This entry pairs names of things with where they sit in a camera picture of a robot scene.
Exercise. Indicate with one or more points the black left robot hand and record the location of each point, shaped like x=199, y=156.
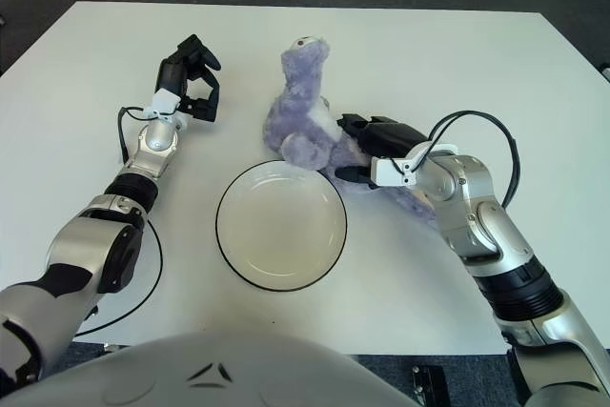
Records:
x=174, y=73

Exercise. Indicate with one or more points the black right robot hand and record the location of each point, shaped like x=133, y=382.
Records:
x=391, y=137

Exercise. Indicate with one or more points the purple plush bunny doll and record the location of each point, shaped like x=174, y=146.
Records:
x=300, y=107

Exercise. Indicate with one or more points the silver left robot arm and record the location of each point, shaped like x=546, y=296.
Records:
x=114, y=211

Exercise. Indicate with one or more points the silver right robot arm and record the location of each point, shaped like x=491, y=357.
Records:
x=491, y=226

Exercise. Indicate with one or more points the white plate with black rim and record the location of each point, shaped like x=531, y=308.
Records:
x=281, y=226

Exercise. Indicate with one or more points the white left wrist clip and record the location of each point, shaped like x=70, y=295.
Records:
x=164, y=102

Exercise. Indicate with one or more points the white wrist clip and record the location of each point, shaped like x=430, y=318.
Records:
x=164, y=102
x=391, y=171

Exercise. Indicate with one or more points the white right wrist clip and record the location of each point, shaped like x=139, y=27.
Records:
x=391, y=171

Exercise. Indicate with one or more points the grey robot torso shell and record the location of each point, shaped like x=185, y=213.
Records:
x=214, y=359

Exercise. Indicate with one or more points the black metal bracket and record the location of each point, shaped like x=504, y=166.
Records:
x=429, y=385

